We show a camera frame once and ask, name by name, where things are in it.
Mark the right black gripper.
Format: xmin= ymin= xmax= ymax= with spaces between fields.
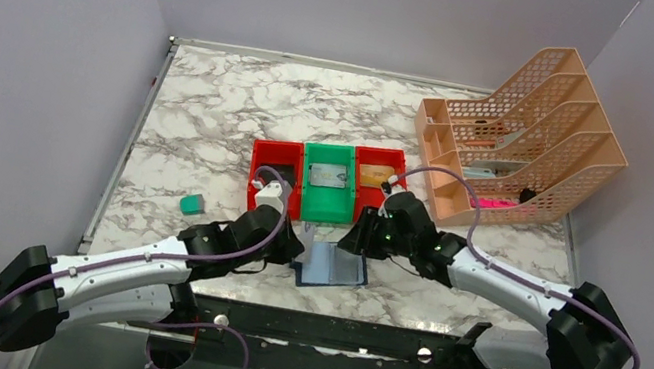
xmin=336 ymin=201 xmax=421 ymax=265

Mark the navy blue card holder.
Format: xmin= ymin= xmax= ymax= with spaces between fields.
xmin=290 ymin=241 xmax=368 ymax=287

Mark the silver card from holder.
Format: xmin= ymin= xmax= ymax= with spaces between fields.
xmin=308 ymin=162 xmax=348 ymax=189

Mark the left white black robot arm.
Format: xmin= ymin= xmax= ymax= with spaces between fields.
xmin=0 ymin=205 xmax=305 ymax=352

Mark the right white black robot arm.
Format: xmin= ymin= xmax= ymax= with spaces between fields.
xmin=338 ymin=192 xmax=634 ymax=369

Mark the black card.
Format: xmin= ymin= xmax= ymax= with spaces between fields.
xmin=257 ymin=163 xmax=297 ymax=188

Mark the red bin with black card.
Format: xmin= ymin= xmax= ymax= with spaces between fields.
xmin=246 ymin=139 xmax=305 ymax=221

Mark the green plastic bin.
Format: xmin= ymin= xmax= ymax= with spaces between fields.
xmin=300 ymin=142 xmax=356 ymax=225

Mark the small teal eraser block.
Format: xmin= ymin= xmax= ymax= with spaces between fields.
xmin=178 ymin=193 xmax=206 ymax=216

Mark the pink highlighter marker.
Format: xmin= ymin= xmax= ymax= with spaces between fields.
xmin=469 ymin=197 xmax=517 ymax=210

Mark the silver gray item in organizer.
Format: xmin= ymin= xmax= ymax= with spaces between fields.
xmin=462 ymin=160 xmax=526 ymax=179

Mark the black clip in organizer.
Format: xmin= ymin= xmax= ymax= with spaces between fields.
xmin=518 ymin=188 xmax=537 ymax=204

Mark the peach plastic file organizer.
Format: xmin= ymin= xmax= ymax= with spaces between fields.
xmin=414 ymin=47 xmax=628 ymax=227

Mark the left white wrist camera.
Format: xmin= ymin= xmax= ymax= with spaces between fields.
xmin=248 ymin=179 xmax=288 ymax=213

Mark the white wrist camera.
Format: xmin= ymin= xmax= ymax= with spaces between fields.
xmin=248 ymin=179 xmax=288 ymax=213
xmin=380 ymin=175 xmax=403 ymax=198

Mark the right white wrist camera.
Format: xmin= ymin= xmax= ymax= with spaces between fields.
xmin=380 ymin=175 xmax=403 ymax=198

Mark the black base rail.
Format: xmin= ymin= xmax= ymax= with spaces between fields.
xmin=141 ymin=294 xmax=487 ymax=369

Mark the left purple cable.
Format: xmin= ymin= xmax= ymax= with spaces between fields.
xmin=0 ymin=121 xmax=298 ymax=369

